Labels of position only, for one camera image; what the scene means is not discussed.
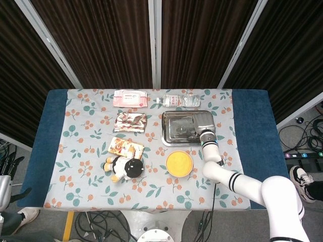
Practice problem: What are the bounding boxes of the yellow floor tape strip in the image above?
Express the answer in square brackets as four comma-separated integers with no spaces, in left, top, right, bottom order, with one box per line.
[62,211,75,241]

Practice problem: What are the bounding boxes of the blue table cover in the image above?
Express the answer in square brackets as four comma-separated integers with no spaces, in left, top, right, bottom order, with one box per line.
[16,88,296,209]

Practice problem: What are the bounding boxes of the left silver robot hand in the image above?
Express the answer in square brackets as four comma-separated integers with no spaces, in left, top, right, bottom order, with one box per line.
[0,152,31,211]

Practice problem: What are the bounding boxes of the plush doll with black hair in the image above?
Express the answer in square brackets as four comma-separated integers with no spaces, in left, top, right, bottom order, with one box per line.
[102,150,144,184]

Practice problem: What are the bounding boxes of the dark folding screen panel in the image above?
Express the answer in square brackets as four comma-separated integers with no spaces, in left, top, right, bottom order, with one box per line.
[153,0,268,89]
[218,0,323,129]
[0,0,83,152]
[15,0,158,89]

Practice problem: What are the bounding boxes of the orange snack packet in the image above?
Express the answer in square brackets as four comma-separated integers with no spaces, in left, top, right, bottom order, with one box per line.
[107,137,145,160]

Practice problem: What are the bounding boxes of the black power strip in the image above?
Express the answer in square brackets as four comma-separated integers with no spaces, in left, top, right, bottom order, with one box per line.
[284,151,323,160]

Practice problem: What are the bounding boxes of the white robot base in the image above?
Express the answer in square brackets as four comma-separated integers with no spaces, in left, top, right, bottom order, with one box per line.
[120,209,193,242]

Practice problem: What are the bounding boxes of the clear plastic water bottle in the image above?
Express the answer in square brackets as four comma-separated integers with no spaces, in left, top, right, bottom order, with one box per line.
[155,94,202,107]

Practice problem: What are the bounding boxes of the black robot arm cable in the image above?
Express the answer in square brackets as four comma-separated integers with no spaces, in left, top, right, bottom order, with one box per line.
[195,156,225,242]

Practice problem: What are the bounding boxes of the floral tablecloth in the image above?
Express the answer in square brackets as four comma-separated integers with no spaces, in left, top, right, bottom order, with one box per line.
[43,88,252,211]

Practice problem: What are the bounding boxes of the black floor cable bundle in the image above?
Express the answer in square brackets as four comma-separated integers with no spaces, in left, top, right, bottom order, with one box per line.
[74,210,138,242]
[279,104,323,152]

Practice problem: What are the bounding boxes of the beige bowl with yellow filling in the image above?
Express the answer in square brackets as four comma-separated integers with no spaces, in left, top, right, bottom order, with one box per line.
[165,150,194,177]

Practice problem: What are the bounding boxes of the white and black sneaker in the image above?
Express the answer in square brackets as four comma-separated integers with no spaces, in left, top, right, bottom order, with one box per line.
[289,165,316,203]

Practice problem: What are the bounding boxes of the stainless steel tray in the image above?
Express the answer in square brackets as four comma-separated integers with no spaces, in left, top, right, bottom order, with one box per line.
[160,110,217,147]

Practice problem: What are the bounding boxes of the pink wet wipes pack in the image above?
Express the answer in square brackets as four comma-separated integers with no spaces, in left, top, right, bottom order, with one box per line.
[113,89,149,108]

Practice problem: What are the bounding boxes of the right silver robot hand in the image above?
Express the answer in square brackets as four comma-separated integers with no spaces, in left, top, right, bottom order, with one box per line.
[191,113,217,138]

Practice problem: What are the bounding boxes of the dark green trouser leg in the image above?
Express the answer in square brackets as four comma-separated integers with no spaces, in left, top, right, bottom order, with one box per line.
[0,211,59,242]

